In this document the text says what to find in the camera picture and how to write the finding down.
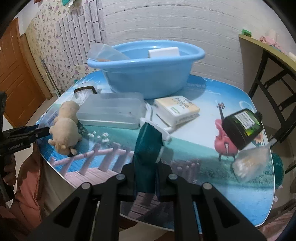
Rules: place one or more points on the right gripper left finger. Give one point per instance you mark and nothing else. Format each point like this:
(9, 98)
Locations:
(91, 212)

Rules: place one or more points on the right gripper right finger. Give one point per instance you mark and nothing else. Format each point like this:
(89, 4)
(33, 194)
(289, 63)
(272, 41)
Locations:
(201, 212)

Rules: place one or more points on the translucent plastic lidded box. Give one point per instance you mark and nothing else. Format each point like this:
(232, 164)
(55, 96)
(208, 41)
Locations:
(114, 110)

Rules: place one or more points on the teal foil packet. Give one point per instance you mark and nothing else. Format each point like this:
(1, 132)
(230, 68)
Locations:
(148, 146)

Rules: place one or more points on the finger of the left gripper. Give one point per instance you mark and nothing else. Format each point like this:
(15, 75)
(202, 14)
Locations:
(25, 132)

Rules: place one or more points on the white power adapter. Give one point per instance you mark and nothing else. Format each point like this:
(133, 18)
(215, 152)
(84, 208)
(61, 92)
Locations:
(164, 52)

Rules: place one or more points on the wooden side table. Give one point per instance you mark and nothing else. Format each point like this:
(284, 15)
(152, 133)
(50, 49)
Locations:
(269, 79)

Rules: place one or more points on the blue plastic basin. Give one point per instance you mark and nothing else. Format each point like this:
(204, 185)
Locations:
(152, 77)

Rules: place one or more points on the bag of cotton swabs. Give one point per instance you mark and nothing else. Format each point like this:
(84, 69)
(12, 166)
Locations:
(252, 162)

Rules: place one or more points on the green waste bin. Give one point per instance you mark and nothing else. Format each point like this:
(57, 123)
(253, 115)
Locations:
(278, 170)

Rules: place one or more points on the face tissue pack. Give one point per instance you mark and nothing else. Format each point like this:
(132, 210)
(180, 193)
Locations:
(175, 110)

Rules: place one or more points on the wooden door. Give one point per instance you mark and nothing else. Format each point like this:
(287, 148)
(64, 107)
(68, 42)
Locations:
(20, 78)

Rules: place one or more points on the green box on shelf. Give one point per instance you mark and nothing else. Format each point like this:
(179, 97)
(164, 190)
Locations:
(246, 33)

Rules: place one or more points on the black green bottle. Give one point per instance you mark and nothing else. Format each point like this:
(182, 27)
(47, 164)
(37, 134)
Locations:
(242, 127)

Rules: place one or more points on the beige plush toy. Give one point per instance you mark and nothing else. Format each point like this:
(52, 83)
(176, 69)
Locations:
(64, 131)

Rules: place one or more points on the pink cloth on shelf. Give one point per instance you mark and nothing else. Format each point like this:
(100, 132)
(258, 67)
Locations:
(269, 41)

